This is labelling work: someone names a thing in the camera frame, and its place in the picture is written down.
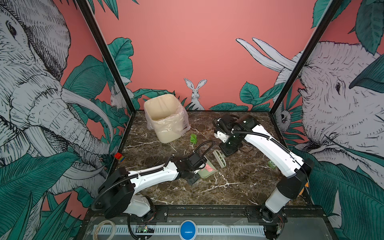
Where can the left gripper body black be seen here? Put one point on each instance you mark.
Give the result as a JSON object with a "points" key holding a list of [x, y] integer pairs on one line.
{"points": [[193, 177]]}

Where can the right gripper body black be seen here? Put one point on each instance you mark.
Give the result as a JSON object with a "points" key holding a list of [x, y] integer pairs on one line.
{"points": [[230, 146]]}

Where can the light green dustpan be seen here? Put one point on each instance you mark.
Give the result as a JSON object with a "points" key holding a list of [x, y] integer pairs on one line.
{"points": [[204, 174]]}

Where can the light green hand brush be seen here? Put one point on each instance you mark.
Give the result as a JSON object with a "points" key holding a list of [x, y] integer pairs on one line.
{"points": [[220, 157]]}

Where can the cream trash bin with bag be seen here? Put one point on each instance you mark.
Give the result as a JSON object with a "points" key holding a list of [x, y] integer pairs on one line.
{"points": [[167, 117]]}

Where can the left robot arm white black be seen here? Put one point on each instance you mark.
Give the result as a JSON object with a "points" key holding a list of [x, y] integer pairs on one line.
{"points": [[119, 194]]}

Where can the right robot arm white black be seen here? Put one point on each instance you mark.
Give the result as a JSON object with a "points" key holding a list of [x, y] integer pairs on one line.
{"points": [[234, 131]]}

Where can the pink paper scrap upper left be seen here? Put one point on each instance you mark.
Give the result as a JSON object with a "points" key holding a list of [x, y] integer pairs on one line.
{"points": [[209, 169]]}

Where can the green paper scrap near bin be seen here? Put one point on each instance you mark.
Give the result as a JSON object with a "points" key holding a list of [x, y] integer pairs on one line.
{"points": [[193, 139]]}

